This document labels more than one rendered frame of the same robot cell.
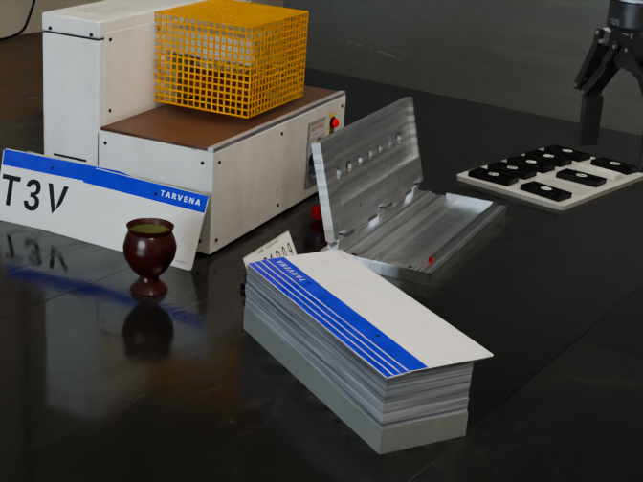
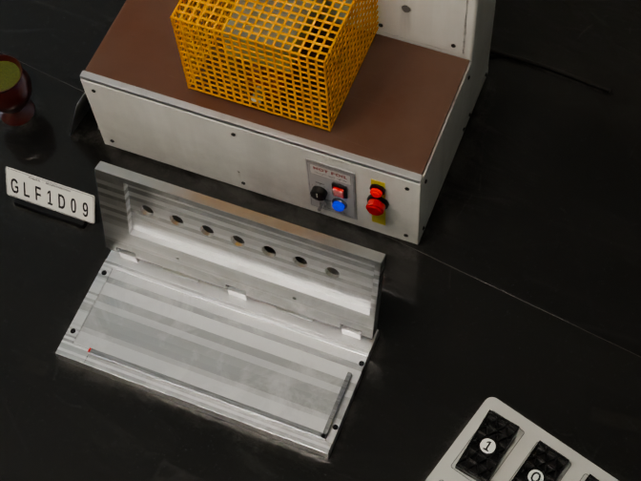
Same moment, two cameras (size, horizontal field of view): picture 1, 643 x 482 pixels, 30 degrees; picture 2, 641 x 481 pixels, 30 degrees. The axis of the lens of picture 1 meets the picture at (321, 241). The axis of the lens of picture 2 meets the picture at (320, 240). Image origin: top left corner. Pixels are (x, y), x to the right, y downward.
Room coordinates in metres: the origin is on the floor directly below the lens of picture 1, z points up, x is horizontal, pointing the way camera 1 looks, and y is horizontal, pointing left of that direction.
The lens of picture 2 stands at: (2.34, -0.91, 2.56)
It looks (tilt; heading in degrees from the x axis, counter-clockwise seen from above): 61 degrees down; 94
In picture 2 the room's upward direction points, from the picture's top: 6 degrees counter-clockwise
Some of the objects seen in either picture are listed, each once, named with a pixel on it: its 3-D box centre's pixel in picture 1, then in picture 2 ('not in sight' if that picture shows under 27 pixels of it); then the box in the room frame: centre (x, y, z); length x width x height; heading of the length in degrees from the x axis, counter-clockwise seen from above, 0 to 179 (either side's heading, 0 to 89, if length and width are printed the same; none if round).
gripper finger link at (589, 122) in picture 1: (589, 120); not in sight; (1.65, -0.36, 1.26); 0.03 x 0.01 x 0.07; 115
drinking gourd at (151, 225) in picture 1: (149, 257); (9, 93); (1.77, 0.27, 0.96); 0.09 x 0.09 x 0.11
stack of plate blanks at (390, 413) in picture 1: (348, 343); not in sight; (1.51, -0.05, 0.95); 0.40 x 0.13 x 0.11; 30
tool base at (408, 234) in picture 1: (419, 228); (217, 342); (2.12, -0.18, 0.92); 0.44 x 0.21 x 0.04; 156
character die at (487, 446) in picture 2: (493, 176); (487, 447); (2.51, -0.36, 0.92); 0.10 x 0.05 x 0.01; 55
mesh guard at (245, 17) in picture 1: (231, 54); (279, 22); (2.24, 0.19, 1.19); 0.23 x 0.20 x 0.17; 156
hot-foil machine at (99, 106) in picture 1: (219, 95); (355, 46); (2.35, 0.22, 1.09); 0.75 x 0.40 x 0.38; 156
